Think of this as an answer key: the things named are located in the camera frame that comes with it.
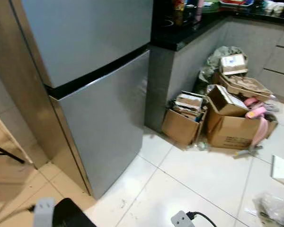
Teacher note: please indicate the silver fridge main door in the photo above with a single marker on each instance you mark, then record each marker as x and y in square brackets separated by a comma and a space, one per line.
[104, 132]

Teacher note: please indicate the silver two-door fridge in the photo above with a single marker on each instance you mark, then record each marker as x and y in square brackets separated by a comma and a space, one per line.
[26, 71]

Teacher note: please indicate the silver fridge freezer door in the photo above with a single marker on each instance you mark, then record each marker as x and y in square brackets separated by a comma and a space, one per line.
[90, 38]

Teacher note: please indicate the black folding stand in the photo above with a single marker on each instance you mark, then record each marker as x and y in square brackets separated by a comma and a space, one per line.
[7, 152]

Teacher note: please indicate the small brown cardboard box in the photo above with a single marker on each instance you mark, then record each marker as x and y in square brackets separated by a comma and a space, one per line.
[180, 127]

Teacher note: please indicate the stack of papers and packets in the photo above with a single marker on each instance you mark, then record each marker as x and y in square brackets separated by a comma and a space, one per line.
[189, 104]

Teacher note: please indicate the grey kitchen counter cabinet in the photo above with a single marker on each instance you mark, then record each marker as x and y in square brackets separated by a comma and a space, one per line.
[175, 80]

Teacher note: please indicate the large printed cardboard box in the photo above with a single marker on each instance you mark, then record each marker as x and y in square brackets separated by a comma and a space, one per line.
[232, 132]

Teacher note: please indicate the grey brush head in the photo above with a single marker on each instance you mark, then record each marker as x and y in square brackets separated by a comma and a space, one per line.
[248, 151]

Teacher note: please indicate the open empty cardboard box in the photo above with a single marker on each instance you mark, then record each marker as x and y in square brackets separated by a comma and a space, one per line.
[229, 104]

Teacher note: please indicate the clear crumpled plastic bag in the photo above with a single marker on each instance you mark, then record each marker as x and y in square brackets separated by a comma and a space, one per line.
[272, 208]

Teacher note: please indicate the black stone countertop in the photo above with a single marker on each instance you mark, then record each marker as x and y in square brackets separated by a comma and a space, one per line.
[175, 38]

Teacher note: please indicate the grey-green crumpled bag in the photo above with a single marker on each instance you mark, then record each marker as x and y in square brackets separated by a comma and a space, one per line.
[212, 61]

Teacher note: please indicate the pink plastic item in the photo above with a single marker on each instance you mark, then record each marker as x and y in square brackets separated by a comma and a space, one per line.
[255, 111]

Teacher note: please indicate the flat cardboard tray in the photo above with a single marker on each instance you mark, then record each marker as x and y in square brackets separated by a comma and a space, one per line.
[246, 86]

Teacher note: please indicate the cardboard box with white label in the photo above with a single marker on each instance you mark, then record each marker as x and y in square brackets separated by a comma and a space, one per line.
[233, 64]

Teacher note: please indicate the dark bottles on countertop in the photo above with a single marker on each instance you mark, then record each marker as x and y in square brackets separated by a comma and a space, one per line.
[180, 9]

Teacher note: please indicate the green plates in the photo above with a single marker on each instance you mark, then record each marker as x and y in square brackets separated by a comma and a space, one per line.
[209, 6]

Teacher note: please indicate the grey cabinet drawers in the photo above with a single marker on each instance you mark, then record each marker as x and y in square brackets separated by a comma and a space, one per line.
[279, 61]

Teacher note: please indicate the red tray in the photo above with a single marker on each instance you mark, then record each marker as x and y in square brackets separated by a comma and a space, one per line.
[234, 3]

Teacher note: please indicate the white cups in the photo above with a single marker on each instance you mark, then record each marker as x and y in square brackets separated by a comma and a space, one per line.
[274, 6]

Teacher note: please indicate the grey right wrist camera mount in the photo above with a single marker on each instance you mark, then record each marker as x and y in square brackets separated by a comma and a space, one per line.
[181, 220]

